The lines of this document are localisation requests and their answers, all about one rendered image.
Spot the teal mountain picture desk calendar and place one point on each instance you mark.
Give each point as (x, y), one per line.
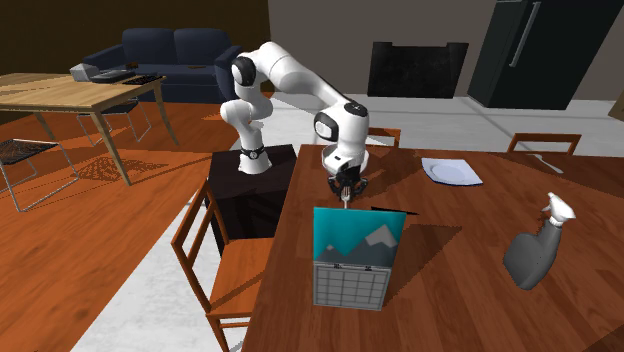
(356, 234)

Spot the black refrigerator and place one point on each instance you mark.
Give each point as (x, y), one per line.
(546, 53)

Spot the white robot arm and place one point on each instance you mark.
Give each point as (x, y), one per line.
(297, 80)

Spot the dark blue sofa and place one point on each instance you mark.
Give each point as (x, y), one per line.
(195, 53)

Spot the silver fork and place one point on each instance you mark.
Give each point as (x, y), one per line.
(346, 196)

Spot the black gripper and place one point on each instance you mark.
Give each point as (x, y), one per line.
(347, 176)

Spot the black fireplace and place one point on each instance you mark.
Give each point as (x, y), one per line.
(417, 70)

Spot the brown wooden chair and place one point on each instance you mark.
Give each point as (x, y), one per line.
(387, 133)
(239, 273)
(543, 138)

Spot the light wooden table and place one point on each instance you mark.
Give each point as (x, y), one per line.
(58, 92)

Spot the white square plate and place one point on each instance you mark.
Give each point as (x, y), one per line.
(451, 172)

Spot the reddish brown wooden dining table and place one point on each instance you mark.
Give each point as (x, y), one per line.
(448, 292)

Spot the dark robot stand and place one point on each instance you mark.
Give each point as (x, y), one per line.
(251, 195)

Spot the grey spray bottle white nozzle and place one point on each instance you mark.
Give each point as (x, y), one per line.
(531, 258)

